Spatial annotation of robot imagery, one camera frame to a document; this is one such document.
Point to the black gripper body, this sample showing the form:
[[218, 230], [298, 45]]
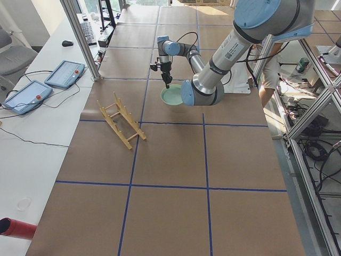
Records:
[[165, 68]]

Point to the light green plate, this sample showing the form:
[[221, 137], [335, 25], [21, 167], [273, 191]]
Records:
[[172, 95]]

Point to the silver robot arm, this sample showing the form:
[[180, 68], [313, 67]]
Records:
[[253, 22]]

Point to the wooden dish rack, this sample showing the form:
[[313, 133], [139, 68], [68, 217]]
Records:
[[121, 121]]

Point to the black keyboard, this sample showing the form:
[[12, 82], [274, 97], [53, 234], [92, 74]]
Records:
[[88, 32]]

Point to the far teach pendant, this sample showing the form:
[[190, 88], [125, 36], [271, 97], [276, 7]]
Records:
[[65, 74]]

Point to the teach pendant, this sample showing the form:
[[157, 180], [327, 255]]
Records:
[[65, 74], [28, 97]]

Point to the person in beige shirt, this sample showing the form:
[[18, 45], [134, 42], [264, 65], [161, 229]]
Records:
[[270, 76]]

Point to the black computer mouse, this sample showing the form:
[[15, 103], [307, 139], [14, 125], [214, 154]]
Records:
[[67, 43]]

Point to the near teach pendant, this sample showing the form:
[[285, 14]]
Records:
[[28, 97]]

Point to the green power tool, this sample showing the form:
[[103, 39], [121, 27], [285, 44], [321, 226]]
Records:
[[302, 64]]

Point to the grey office chair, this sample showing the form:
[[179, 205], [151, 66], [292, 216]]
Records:
[[14, 62]]

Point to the red cylinder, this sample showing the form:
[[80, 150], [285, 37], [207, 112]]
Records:
[[17, 229]]

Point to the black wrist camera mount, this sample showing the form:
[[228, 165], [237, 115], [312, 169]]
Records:
[[155, 66]]

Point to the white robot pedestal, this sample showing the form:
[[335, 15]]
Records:
[[236, 81]]

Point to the aluminium frame post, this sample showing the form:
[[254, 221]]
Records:
[[76, 28]]

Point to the aluminium side frame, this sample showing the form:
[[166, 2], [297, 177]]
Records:
[[309, 105]]

